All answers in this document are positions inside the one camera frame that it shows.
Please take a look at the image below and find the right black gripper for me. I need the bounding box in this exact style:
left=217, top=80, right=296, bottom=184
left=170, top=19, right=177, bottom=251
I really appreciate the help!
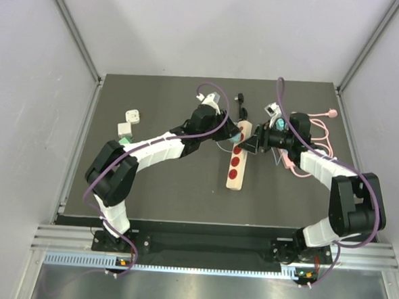
left=237, top=118, right=296, bottom=157

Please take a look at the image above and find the beige wooden power strip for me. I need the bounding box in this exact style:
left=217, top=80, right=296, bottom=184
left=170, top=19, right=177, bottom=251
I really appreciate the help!
left=226, top=120, right=252, bottom=191

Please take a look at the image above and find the white square plug adapter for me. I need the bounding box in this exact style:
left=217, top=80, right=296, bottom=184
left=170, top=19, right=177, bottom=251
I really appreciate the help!
left=125, top=109, right=141, bottom=124

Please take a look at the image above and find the green plug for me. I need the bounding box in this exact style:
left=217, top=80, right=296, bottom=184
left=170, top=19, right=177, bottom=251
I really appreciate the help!
left=119, top=137, right=133, bottom=145

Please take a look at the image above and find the white cube charger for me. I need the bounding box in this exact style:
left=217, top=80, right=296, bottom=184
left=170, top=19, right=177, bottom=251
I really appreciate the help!
left=117, top=122, right=132, bottom=139

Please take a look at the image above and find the teal plug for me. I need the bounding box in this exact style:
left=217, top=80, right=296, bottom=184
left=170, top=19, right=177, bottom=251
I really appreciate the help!
left=229, top=133, right=242, bottom=144

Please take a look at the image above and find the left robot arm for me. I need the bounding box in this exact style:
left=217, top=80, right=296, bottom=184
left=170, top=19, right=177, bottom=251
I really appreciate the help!
left=83, top=104, right=241, bottom=251

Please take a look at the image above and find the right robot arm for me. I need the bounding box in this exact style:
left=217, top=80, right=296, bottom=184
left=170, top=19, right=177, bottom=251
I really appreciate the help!
left=238, top=113, right=386, bottom=262

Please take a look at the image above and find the teal charger on pink strip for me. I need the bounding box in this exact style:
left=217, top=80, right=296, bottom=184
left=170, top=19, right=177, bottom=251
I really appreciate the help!
left=275, top=118, right=286, bottom=131

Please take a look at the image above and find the pink power strip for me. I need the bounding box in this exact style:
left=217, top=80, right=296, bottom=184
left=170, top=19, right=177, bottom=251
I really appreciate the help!
left=279, top=149, right=295, bottom=169

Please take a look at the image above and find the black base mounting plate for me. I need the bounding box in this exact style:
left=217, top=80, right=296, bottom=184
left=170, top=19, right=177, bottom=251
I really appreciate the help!
left=91, top=219, right=332, bottom=270

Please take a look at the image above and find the black power cord with plug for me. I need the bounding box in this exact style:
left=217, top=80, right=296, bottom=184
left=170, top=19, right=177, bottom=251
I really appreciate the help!
left=231, top=92, right=252, bottom=122

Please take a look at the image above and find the light blue cable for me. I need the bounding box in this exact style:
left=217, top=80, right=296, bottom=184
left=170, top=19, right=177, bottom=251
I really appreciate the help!
left=271, top=148, right=285, bottom=168

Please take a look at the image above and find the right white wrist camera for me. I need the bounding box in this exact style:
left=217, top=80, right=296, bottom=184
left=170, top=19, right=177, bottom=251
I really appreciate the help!
left=264, top=102, right=282, bottom=128

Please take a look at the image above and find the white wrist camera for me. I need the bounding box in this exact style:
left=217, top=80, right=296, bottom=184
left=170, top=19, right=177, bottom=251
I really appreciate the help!
left=264, top=102, right=282, bottom=128
left=196, top=92, right=220, bottom=114

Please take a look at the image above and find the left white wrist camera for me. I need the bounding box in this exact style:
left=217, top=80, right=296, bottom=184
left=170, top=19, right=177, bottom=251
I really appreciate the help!
left=196, top=92, right=220, bottom=114

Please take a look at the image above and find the pink power cord with plug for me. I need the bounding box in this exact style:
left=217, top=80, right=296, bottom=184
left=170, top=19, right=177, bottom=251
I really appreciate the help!
left=289, top=106, right=339, bottom=180

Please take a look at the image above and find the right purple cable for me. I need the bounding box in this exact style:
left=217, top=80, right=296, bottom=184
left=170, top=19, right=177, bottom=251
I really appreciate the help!
left=266, top=76, right=389, bottom=250

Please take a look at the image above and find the purple cable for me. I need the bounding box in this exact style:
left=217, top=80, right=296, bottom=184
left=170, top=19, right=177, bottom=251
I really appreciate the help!
left=266, top=76, right=389, bottom=250
left=80, top=74, right=232, bottom=246

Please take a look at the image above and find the aluminium frame rail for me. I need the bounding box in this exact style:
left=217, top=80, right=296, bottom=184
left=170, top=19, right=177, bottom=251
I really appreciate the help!
left=53, top=0, right=102, bottom=85

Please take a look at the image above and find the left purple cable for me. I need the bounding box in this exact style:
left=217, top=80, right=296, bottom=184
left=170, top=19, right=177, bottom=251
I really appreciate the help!
left=80, top=74, right=232, bottom=246

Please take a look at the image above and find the slotted grey cable duct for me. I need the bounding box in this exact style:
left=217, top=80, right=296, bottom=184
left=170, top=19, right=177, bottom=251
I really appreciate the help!
left=43, top=252, right=316, bottom=281

